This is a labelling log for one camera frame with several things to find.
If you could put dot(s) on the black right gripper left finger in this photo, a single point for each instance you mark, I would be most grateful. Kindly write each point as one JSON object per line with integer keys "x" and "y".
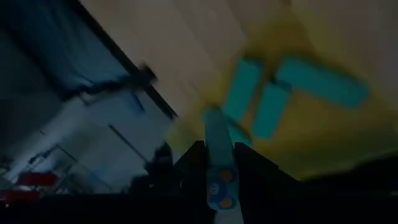
{"x": 192, "y": 186}

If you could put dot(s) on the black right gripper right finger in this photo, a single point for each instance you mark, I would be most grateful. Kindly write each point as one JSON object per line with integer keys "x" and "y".
{"x": 261, "y": 193}

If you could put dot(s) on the yellow plastic bin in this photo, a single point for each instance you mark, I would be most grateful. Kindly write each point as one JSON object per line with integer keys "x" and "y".
{"x": 311, "y": 140}

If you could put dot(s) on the red box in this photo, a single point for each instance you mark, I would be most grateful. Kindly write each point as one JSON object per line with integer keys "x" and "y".
{"x": 37, "y": 179}

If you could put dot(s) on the black aluminium table frame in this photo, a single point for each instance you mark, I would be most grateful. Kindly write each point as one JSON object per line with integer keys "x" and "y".
{"x": 119, "y": 51}

